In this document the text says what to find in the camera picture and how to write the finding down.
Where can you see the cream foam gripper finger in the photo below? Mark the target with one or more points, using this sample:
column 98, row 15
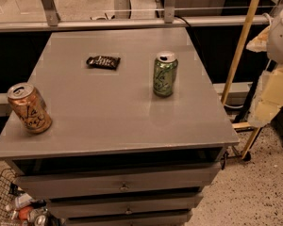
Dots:
column 259, row 43
column 268, row 98

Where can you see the green La Croix can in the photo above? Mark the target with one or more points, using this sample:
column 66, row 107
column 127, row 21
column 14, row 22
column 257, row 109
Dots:
column 165, row 70

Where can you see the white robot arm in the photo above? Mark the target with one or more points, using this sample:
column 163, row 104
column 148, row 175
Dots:
column 275, row 40

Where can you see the orange La Croix can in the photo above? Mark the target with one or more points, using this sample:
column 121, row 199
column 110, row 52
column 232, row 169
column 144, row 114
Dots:
column 28, row 104

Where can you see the silver can in basket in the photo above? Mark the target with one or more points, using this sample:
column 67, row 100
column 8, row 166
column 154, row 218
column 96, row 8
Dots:
column 41, row 220

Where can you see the grey drawer cabinet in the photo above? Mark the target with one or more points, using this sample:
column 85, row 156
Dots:
column 117, row 154

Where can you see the black snack bar wrapper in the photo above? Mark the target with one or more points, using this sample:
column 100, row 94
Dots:
column 103, row 62

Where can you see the grey metal railing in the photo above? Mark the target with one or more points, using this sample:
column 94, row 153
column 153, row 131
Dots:
column 123, row 14

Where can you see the white bottle in basket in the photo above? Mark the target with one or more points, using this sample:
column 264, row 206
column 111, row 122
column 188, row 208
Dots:
column 19, row 202

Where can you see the orange item in basket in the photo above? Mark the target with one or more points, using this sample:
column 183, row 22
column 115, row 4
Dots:
column 24, row 212

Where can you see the black wire basket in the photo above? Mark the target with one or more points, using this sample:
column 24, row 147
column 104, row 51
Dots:
column 8, row 192

